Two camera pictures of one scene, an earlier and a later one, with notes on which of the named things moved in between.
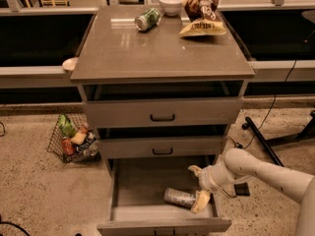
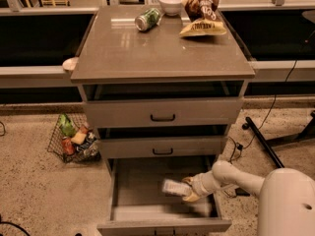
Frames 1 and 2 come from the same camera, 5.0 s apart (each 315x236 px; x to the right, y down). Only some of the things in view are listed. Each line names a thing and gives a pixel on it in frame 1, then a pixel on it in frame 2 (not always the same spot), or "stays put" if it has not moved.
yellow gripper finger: x=195 y=169 to x=188 y=180
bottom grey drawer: x=137 y=204 stays put
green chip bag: x=66 y=125 stays put
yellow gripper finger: x=202 y=199 to x=191 y=198
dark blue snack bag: x=90 y=147 stays put
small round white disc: x=70 y=64 stays put
